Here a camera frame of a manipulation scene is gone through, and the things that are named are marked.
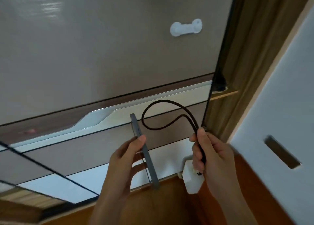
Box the person's right hand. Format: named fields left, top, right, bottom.
left=189, top=128, right=240, bottom=199

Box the person's left hand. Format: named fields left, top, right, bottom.
left=107, top=135, right=148, bottom=196

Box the black braided charging cable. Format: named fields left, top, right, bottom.
left=141, top=99, right=207, bottom=164

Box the grey smartphone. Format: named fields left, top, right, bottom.
left=130, top=113, right=160, bottom=190

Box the person's right forearm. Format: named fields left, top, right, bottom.
left=211, top=182, right=262, bottom=225

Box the person's left forearm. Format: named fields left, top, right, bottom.
left=87, top=189, right=134, bottom=225

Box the white charger adapter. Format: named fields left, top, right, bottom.
left=181, top=159, right=205, bottom=194

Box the white cabinet door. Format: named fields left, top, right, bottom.
left=227, top=10, right=314, bottom=225

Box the taupe glossy refrigerator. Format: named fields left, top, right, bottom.
left=0, top=0, right=240, bottom=206

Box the brown wooden side panel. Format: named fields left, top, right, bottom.
left=203, top=0, right=314, bottom=143

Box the white child safety lock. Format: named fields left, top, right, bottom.
left=170, top=19, right=203, bottom=38

